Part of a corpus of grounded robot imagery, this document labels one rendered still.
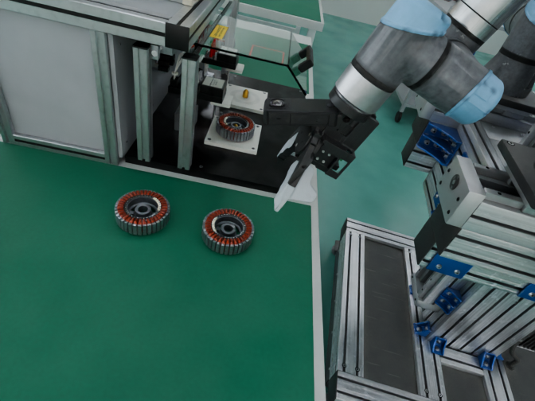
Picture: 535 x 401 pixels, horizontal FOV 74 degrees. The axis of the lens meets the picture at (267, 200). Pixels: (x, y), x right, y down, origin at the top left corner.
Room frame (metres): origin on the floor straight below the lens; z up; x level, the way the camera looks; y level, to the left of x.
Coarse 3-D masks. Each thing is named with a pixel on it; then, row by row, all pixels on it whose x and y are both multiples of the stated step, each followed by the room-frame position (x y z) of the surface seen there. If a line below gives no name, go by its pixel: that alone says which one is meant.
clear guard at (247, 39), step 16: (224, 16) 0.98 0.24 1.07; (208, 32) 0.84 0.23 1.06; (240, 32) 0.90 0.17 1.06; (256, 32) 0.93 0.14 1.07; (272, 32) 0.96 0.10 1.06; (288, 32) 1.00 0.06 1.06; (208, 48) 0.75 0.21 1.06; (224, 48) 0.77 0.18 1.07; (240, 48) 0.79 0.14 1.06; (256, 48) 0.82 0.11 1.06; (272, 48) 0.85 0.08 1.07; (288, 48) 0.88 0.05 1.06; (288, 64) 0.77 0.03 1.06; (304, 80) 0.83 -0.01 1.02
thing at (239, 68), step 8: (208, 56) 1.12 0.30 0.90; (216, 56) 1.13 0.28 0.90; (224, 56) 1.11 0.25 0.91; (232, 56) 1.11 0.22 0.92; (208, 64) 1.15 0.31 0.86; (216, 64) 1.10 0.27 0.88; (224, 64) 1.11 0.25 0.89; (232, 64) 1.11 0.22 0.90; (240, 64) 1.16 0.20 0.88; (240, 72) 1.12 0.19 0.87
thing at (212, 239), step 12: (216, 216) 0.55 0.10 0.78; (228, 216) 0.56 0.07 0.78; (240, 216) 0.57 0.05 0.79; (204, 228) 0.51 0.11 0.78; (216, 228) 0.53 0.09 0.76; (228, 228) 0.54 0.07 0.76; (240, 228) 0.55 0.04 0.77; (252, 228) 0.54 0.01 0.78; (204, 240) 0.49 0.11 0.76; (216, 240) 0.48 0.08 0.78; (228, 240) 0.49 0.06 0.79; (240, 240) 0.50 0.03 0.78; (228, 252) 0.48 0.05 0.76
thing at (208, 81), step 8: (208, 80) 0.90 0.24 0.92; (216, 80) 0.91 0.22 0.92; (224, 80) 0.93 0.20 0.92; (168, 88) 0.85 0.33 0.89; (176, 88) 0.86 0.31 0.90; (200, 88) 0.87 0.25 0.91; (208, 88) 0.87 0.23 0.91; (216, 88) 0.87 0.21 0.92; (224, 88) 0.88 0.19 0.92; (200, 96) 0.86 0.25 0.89; (208, 96) 0.86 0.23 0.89; (216, 96) 0.87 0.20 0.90; (224, 96) 0.90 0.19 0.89; (232, 96) 0.93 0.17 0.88; (216, 104) 0.87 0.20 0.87; (224, 104) 0.87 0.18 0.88
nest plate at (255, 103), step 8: (232, 88) 1.18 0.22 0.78; (240, 88) 1.20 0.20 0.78; (248, 88) 1.22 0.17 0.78; (240, 96) 1.14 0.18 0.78; (248, 96) 1.16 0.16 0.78; (256, 96) 1.17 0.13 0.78; (264, 96) 1.19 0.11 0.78; (232, 104) 1.07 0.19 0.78; (240, 104) 1.09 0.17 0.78; (248, 104) 1.10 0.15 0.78; (256, 104) 1.12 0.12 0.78; (256, 112) 1.08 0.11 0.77
